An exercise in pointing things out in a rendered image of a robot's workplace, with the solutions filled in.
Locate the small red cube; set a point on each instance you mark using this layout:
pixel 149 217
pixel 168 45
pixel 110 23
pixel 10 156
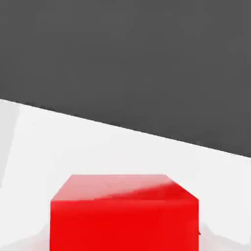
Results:
pixel 123 219

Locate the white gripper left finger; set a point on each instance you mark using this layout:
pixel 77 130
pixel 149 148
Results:
pixel 37 243

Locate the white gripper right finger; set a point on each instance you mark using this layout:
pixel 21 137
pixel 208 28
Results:
pixel 211 242

